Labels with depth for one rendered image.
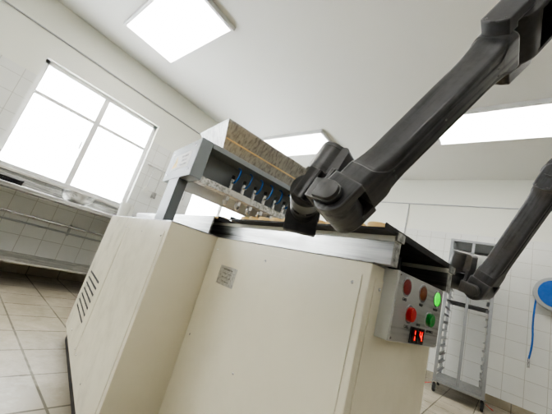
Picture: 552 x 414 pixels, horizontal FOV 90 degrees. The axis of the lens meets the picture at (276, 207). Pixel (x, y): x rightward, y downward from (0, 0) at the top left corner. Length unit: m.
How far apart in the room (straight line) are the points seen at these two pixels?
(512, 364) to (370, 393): 4.22
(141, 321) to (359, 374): 0.73
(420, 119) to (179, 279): 0.91
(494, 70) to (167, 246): 0.97
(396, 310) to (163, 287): 0.76
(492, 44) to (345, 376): 0.60
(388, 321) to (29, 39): 4.30
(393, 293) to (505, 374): 4.27
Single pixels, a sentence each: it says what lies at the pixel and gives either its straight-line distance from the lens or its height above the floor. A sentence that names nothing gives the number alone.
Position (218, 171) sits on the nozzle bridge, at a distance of 1.24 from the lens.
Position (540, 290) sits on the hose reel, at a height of 1.46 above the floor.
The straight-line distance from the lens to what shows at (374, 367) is 0.68.
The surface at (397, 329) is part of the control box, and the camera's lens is 0.66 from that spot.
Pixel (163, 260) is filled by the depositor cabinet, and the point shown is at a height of 0.70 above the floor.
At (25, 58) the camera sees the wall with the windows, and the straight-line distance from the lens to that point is 4.33.
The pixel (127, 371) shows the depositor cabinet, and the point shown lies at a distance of 1.15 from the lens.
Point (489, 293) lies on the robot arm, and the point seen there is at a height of 0.88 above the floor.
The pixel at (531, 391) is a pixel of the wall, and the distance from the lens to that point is 4.88.
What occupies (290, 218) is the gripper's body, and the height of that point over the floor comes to 0.87.
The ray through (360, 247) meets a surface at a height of 0.87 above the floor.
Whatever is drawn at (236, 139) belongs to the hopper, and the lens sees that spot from 1.26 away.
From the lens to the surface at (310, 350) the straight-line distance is 0.68.
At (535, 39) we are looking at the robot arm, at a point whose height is 1.19.
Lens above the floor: 0.76
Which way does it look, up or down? 13 degrees up
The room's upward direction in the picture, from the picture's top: 16 degrees clockwise
